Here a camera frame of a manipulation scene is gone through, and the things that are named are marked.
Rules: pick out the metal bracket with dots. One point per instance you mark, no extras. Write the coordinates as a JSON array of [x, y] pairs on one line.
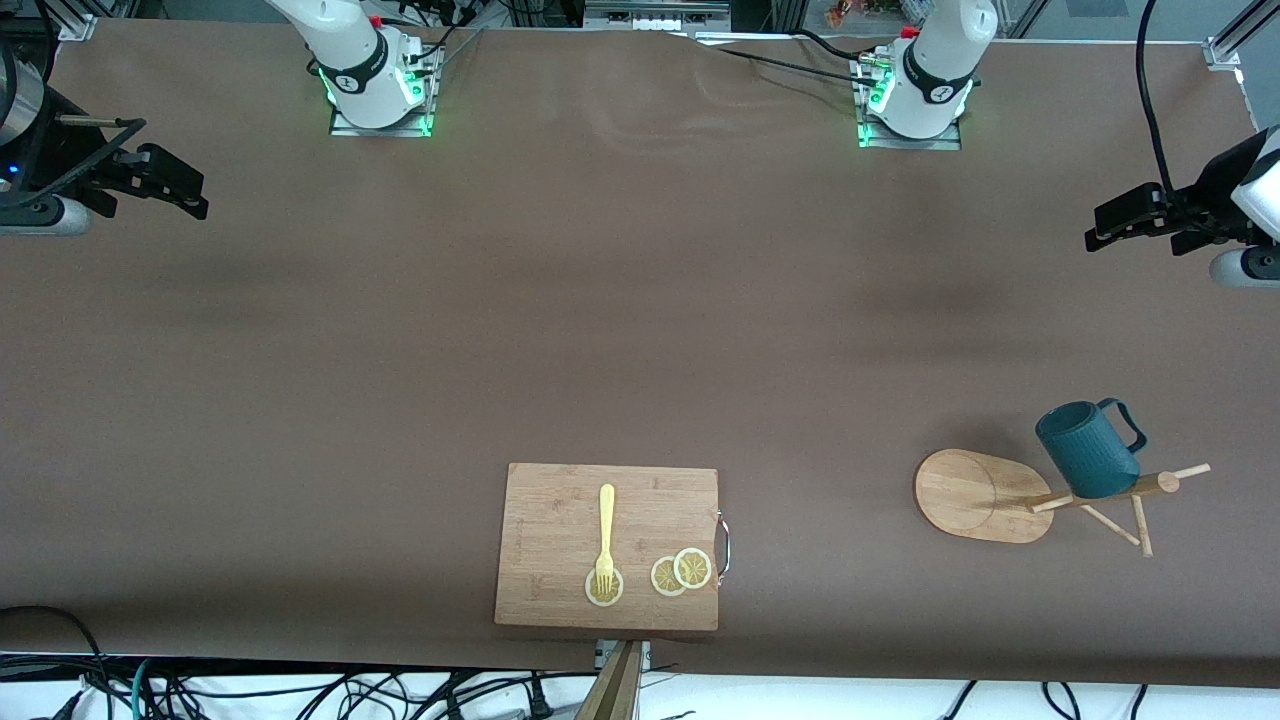
[[604, 652]]

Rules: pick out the grey power strip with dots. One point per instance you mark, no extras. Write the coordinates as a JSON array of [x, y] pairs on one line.
[[660, 15]]

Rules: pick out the bamboo cutting board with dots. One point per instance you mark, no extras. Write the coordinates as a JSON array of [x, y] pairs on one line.
[[550, 540]]

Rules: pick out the wooden beam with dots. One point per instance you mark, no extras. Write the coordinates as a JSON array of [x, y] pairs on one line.
[[615, 695]]

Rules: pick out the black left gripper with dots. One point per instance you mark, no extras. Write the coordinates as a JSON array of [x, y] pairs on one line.
[[1203, 203]]

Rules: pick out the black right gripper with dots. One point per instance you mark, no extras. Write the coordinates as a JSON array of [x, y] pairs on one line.
[[68, 160]]

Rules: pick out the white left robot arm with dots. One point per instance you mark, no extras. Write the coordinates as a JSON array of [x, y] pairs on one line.
[[940, 60]]

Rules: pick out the dark teal ribbed cup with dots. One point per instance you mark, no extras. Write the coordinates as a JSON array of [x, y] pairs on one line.
[[1090, 455]]

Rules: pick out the colourful small items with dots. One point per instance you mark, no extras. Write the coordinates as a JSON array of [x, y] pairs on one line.
[[840, 12]]

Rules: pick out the wooden cup rack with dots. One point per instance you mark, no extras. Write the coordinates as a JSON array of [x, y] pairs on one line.
[[970, 495]]

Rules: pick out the aluminium frame profile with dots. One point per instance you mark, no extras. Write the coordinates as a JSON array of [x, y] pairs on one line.
[[1222, 52], [78, 25]]

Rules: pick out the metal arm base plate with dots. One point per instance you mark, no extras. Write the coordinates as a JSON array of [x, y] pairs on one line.
[[350, 128], [940, 143]]

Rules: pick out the yellow lemon slice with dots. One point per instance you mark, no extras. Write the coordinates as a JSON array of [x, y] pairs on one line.
[[660, 578], [692, 567], [604, 601]]

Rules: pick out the yellow plastic fork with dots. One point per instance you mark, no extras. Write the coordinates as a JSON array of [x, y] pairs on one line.
[[606, 520]]

